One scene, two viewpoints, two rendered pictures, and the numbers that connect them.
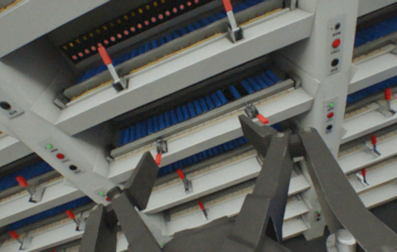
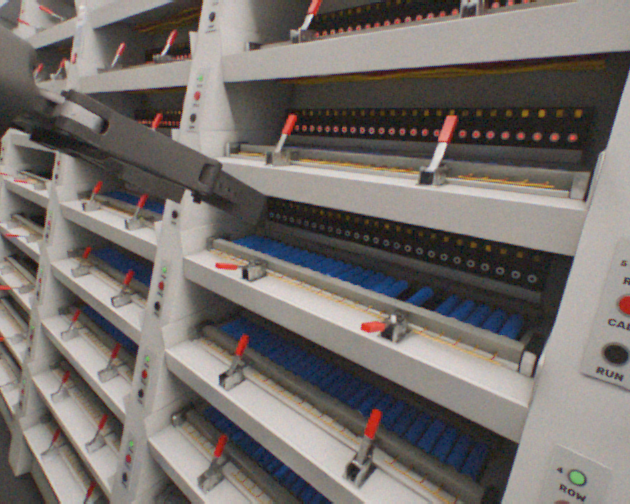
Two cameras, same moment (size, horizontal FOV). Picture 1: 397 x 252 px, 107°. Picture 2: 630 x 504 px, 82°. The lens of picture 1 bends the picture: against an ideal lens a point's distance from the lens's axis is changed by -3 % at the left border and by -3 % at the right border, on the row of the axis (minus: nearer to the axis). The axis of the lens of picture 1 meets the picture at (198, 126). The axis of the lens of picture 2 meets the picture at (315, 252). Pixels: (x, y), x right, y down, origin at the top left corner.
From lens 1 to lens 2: 33 cm
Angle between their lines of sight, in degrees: 39
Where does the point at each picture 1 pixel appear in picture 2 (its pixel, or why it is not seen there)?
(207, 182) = (256, 402)
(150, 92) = (290, 185)
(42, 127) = not seen: hidden behind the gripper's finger
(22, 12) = (261, 55)
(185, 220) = (185, 451)
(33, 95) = (216, 125)
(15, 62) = (233, 93)
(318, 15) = (595, 217)
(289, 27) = (518, 209)
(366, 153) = not seen: outside the picture
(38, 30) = (261, 73)
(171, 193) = (211, 366)
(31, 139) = not seen: hidden behind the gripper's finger
